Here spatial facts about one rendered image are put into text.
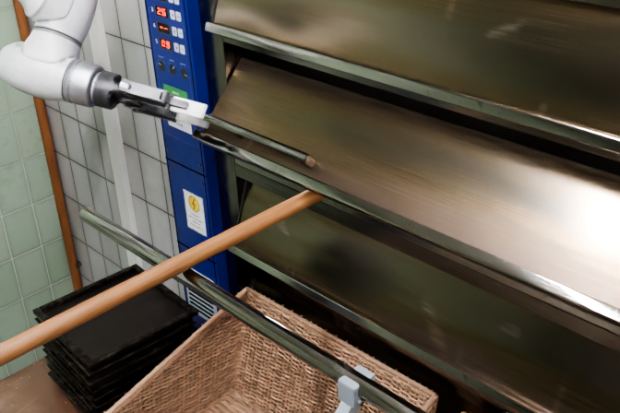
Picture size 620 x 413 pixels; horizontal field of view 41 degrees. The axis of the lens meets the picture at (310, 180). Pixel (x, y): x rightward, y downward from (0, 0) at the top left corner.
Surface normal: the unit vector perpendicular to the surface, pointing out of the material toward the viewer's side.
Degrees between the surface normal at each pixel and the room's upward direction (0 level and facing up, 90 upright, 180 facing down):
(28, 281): 90
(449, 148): 47
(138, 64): 90
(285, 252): 70
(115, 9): 90
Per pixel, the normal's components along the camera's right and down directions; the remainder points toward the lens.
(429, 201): -0.55, -0.36
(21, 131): 0.70, 0.30
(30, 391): -0.04, -0.89
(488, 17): -0.69, 0.03
